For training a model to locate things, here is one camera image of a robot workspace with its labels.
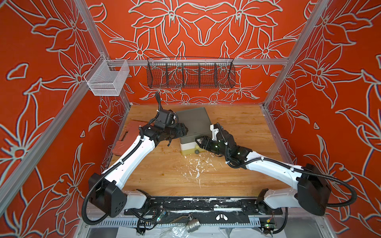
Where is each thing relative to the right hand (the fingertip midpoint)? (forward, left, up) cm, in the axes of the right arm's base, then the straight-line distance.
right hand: (196, 138), depth 77 cm
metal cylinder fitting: (-36, +1, -16) cm, 39 cm away
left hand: (+4, +6, +3) cm, 8 cm away
